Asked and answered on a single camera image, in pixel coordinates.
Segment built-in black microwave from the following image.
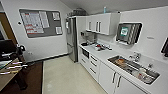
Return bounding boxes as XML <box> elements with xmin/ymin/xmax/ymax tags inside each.
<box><xmin>80</xmin><ymin>47</ymin><xmax>91</xmax><ymax>61</ymax></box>

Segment black coffee machine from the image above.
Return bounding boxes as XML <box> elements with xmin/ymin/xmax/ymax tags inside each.
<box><xmin>79</xmin><ymin>31</ymin><xmax>90</xmax><ymax>47</ymax></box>

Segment stainless steel refrigerator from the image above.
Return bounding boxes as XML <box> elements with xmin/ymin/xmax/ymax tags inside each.
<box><xmin>65</xmin><ymin>16</ymin><xmax>80</xmax><ymax>64</ymax></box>

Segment dish rack with items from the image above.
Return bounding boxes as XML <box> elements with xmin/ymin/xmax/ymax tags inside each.
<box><xmin>89</xmin><ymin>41</ymin><xmax>113</xmax><ymax>52</ymax></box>

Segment white drawer stack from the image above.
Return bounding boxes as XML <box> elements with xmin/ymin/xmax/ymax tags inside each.
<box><xmin>87</xmin><ymin>53</ymin><xmax>101</xmax><ymax>83</ymax></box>

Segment items on refrigerator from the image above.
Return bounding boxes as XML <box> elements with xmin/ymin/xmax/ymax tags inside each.
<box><xmin>67</xmin><ymin>8</ymin><xmax>88</xmax><ymax>18</ymax></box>

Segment orange bowl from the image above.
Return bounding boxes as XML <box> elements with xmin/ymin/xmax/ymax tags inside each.
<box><xmin>116</xmin><ymin>58</ymin><xmax>128</xmax><ymax>66</ymax></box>

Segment white double-door sink cabinet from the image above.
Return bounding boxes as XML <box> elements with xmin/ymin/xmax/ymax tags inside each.
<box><xmin>97</xmin><ymin>61</ymin><xmax>148</xmax><ymax>94</ymax></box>

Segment grey notice board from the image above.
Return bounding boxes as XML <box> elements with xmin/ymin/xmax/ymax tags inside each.
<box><xmin>18</xmin><ymin>8</ymin><xmax>64</xmax><ymax>39</ymax></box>

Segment small bottle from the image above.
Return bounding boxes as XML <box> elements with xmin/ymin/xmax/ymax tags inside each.
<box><xmin>102</xmin><ymin>6</ymin><xmax>109</xmax><ymax>15</ymax></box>

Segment steel paper towel dispenser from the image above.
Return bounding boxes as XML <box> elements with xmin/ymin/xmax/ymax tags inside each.
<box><xmin>115</xmin><ymin>22</ymin><xmax>144</xmax><ymax>46</ymax></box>

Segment chrome faucet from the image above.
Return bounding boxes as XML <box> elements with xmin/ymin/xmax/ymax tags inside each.
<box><xmin>129</xmin><ymin>51</ymin><xmax>143</xmax><ymax>63</ymax></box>

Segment white cup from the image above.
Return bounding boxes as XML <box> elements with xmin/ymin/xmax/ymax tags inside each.
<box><xmin>137</xmin><ymin>67</ymin><xmax>150</xmax><ymax>80</ymax></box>

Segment stainless steel sink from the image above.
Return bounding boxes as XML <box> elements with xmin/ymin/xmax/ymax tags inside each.
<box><xmin>106</xmin><ymin>54</ymin><xmax>161</xmax><ymax>85</ymax></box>

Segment white two-door wall cabinet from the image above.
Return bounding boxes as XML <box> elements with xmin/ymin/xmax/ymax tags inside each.
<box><xmin>85</xmin><ymin>13</ymin><xmax>121</xmax><ymax>36</ymax></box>

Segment white wall outlet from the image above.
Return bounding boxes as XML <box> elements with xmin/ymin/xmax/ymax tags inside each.
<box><xmin>27</xmin><ymin>50</ymin><xmax>35</xmax><ymax>56</ymax></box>

